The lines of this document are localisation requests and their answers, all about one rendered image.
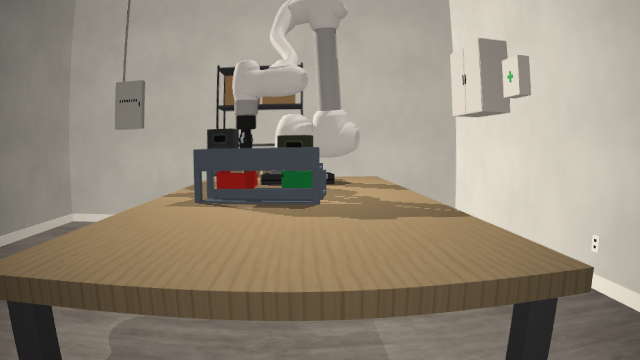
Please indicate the red bin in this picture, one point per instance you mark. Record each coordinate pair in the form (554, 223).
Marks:
(228, 180)

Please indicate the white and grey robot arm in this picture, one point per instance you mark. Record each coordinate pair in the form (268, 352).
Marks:
(332, 132)

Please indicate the green bin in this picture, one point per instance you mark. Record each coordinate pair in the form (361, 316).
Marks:
(296, 179)

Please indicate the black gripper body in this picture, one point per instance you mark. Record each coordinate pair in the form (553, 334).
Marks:
(245, 123)

